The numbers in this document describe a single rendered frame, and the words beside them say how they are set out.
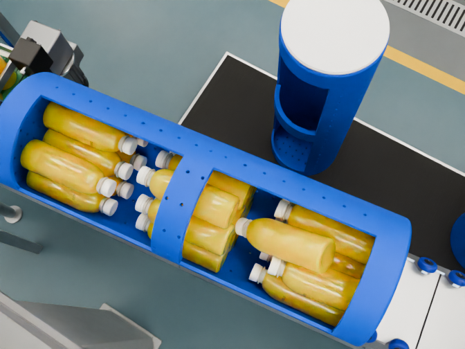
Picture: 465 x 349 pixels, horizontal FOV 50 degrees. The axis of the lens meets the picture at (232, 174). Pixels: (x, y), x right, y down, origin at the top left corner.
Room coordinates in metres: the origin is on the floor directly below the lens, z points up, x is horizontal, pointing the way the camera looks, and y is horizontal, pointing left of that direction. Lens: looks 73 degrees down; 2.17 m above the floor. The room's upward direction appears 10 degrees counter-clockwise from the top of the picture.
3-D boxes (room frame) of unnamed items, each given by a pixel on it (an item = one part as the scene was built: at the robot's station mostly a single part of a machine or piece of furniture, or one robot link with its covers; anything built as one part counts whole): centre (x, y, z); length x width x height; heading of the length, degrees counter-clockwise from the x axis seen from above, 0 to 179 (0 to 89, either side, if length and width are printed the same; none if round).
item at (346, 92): (0.70, -0.32, 0.59); 0.28 x 0.28 x 0.88
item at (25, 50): (0.80, 0.50, 0.95); 0.10 x 0.07 x 0.10; 147
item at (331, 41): (0.70, -0.32, 1.03); 0.28 x 0.28 x 0.01
